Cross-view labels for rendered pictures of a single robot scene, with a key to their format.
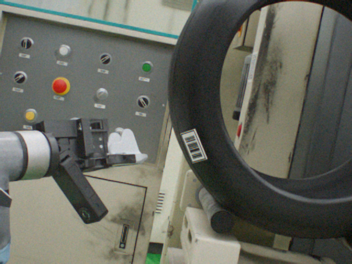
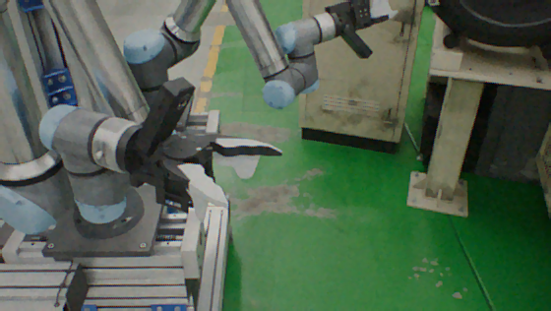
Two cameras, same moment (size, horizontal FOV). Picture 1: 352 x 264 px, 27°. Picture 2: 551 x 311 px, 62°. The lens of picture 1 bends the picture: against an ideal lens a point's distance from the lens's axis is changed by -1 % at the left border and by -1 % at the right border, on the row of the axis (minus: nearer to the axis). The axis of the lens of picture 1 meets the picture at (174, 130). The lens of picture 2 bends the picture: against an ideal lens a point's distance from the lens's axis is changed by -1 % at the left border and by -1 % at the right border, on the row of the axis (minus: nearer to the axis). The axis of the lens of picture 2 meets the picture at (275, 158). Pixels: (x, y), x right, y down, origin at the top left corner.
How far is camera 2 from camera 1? 32 cm
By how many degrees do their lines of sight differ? 37
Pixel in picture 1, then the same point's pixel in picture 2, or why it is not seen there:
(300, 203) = (503, 28)
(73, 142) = (348, 15)
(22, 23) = not seen: outside the picture
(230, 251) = (456, 58)
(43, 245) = not seen: hidden behind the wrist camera
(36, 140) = (326, 21)
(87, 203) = (359, 49)
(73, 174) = (350, 34)
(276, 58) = not seen: outside the picture
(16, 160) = (316, 35)
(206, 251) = (440, 59)
